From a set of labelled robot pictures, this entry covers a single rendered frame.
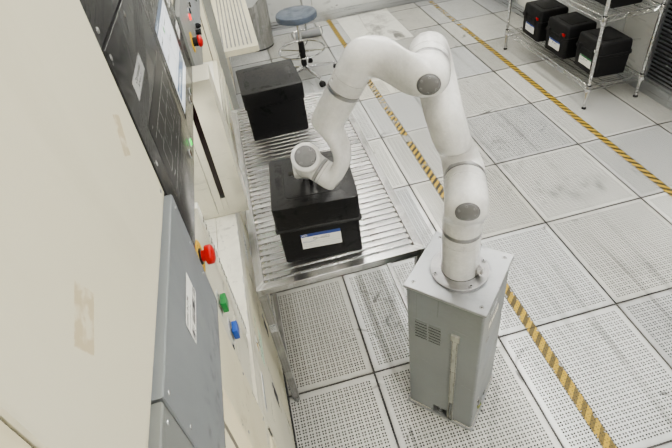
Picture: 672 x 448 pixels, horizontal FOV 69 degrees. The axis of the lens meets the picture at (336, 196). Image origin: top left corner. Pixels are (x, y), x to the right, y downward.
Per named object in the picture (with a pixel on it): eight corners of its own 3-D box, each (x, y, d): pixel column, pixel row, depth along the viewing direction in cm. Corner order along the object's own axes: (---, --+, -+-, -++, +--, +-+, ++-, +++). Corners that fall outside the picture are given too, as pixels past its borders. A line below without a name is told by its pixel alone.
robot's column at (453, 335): (494, 375, 213) (514, 255, 165) (471, 432, 196) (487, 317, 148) (433, 349, 226) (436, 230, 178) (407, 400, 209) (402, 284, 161)
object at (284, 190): (362, 219, 164) (359, 189, 156) (275, 235, 163) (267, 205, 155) (348, 168, 187) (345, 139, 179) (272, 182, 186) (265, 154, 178)
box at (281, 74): (310, 128, 241) (302, 81, 225) (253, 142, 237) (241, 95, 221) (299, 102, 263) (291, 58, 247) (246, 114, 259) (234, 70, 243)
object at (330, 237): (286, 263, 174) (277, 228, 163) (281, 212, 195) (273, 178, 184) (363, 249, 175) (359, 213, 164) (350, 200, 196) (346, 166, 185)
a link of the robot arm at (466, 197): (481, 216, 154) (487, 154, 139) (485, 260, 140) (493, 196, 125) (441, 216, 156) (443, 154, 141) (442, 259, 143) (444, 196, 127)
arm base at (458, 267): (497, 259, 164) (502, 219, 152) (477, 300, 152) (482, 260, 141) (443, 242, 173) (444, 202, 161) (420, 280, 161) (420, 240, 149)
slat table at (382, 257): (424, 365, 220) (424, 248, 172) (294, 403, 214) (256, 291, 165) (351, 192, 320) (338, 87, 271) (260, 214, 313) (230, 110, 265)
